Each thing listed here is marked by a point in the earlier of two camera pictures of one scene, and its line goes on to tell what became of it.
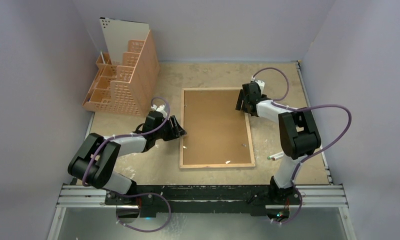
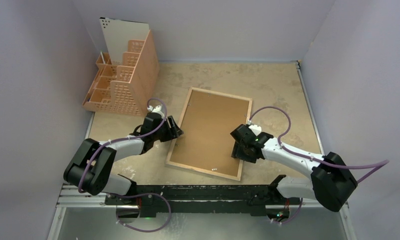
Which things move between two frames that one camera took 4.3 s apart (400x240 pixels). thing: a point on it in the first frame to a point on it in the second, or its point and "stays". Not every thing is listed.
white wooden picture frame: [217, 135] to [169, 162]
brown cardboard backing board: [214, 132] stays
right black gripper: [245, 100] to [238, 145]
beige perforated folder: [117, 33] stays
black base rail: [197, 201] stays
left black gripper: [172, 123] stays
